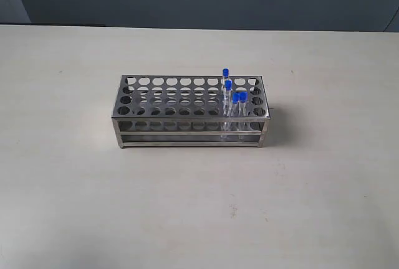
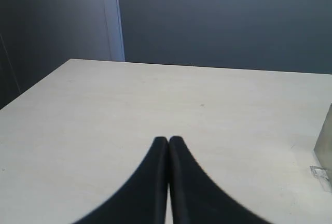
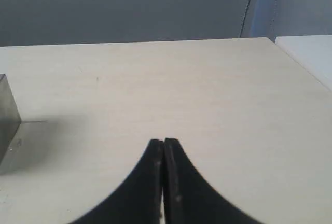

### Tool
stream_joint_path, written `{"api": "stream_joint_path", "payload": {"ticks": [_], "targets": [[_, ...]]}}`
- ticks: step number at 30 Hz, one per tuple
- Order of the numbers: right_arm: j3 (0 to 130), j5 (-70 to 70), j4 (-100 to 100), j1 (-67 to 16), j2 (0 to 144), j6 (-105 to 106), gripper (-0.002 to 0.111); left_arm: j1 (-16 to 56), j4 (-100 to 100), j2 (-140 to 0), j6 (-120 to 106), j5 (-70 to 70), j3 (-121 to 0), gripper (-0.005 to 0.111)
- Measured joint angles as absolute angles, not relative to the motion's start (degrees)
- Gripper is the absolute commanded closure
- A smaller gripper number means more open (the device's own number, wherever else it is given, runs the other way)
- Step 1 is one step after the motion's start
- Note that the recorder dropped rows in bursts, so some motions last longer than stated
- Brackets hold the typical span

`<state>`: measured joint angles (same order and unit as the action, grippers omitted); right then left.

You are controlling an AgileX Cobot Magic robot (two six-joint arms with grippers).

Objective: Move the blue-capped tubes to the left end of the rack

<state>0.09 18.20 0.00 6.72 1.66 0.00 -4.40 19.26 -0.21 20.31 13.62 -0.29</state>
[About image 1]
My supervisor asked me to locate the blue capped tube second row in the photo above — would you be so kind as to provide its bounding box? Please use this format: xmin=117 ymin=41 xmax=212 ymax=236
xmin=223 ymin=79 xmax=232 ymax=116

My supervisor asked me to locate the blue capped tube back row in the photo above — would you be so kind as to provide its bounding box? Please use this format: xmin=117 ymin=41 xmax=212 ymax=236
xmin=221 ymin=68 xmax=229 ymax=90

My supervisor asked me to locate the stainless steel test tube rack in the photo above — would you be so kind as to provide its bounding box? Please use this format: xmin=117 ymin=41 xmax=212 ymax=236
xmin=112 ymin=75 xmax=271 ymax=148

